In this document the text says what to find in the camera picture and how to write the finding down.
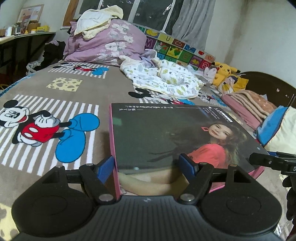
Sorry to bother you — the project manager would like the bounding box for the blue and cream pillow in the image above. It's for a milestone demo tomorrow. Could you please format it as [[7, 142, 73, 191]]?
[[257, 106, 296, 154]]

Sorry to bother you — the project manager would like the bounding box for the white leaf pattern blanket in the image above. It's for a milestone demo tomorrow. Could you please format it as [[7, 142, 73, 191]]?
[[120, 55, 204, 99]]

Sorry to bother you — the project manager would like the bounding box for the alphabet foam mat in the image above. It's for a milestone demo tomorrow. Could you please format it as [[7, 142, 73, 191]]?
[[136, 25, 215, 70]]

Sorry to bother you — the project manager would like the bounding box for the Mickey Mouse bed sheet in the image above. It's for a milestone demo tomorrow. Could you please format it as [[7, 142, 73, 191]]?
[[1, 67, 282, 240]]

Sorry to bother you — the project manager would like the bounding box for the yellow Pikachu plush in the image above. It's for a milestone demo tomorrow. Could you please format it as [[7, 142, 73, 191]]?
[[212, 62, 249, 94]]

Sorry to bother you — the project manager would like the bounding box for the dark wooden headboard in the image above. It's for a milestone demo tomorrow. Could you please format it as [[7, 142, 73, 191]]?
[[239, 71, 296, 108]]

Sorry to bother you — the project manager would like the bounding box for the cream white cloth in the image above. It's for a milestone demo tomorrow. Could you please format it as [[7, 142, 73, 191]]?
[[74, 5, 123, 40]]

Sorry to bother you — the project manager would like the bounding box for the dark wooden desk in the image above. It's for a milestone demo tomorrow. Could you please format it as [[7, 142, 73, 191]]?
[[1, 32, 56, 76]]

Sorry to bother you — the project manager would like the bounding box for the folded pink brown blanket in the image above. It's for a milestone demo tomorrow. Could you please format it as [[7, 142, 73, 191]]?
[[221, 90, 277, 130]]

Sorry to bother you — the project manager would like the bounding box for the framed picture board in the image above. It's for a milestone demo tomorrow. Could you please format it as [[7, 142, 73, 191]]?
[[17, 4, 44, 32]]

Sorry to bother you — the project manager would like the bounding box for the purple floral duvet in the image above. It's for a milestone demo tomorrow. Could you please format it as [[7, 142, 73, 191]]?
[[63, 19, 147, 66]]

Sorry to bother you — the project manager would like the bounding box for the box lid with woman photo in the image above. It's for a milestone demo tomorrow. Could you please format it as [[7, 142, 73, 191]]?
[[109, 103, 265, 196]]

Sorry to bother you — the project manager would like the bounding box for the grey curtain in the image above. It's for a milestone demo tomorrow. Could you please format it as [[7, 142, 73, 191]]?
[[171, 0, 216, 50]]

